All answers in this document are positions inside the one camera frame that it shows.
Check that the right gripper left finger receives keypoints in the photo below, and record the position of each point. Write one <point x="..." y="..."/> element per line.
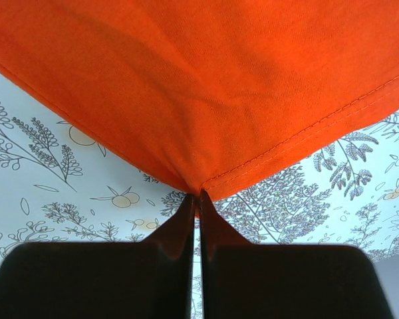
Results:
<point x="148" y="279"/>

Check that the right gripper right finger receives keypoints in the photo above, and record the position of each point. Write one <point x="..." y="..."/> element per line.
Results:
<point x="245" y="280"/>

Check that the orange t shirt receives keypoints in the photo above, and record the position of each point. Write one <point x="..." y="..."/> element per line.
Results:
<point x="207" y="95"/>

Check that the floral patterned table mat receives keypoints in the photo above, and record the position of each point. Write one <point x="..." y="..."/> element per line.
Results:
<point x="57" y="184"/>

